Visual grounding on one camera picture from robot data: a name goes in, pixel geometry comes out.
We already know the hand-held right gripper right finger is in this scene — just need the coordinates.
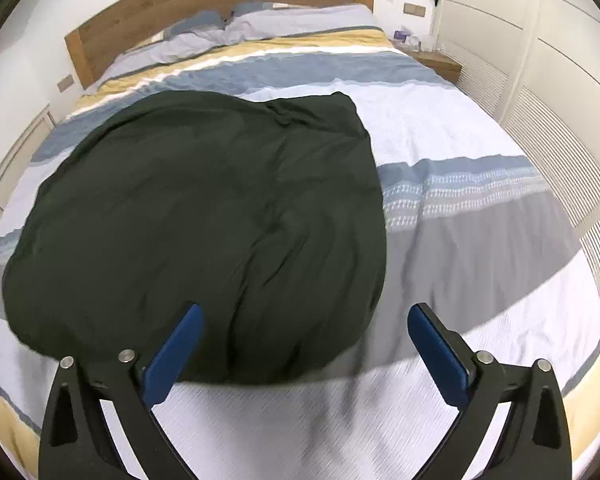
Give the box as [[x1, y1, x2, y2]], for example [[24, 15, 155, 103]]
[[407, 303, 574, 480]]

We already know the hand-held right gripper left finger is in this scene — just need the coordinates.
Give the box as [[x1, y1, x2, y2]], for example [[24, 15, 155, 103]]
[[38, 303, 204, 480]]

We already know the black puffer jacket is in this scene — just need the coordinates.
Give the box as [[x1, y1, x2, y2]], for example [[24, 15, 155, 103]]
[[2, 90, 389, 387]]

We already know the bed with striped duvet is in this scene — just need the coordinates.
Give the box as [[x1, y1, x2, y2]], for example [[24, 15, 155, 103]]
[[0, 3, 600, 480]]

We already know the wooden nightstand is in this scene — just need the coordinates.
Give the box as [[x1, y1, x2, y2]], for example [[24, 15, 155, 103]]
[[411, 49, 463, 82]]

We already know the striped pillow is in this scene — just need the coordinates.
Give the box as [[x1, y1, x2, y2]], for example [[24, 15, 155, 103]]
[[96, 10, 229, 82], [226, 2, 382, 42]]

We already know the white wardrobe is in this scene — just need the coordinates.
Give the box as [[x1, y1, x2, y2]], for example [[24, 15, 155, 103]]
[[432, 0, 600, 313]]

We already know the wooden headboard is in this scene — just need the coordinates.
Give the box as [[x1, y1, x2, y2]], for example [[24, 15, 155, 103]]
[[64, 0, 376, 89]]

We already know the low white wall cabinet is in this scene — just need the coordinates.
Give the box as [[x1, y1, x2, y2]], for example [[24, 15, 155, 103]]
[[0, 104, 57, 243]]

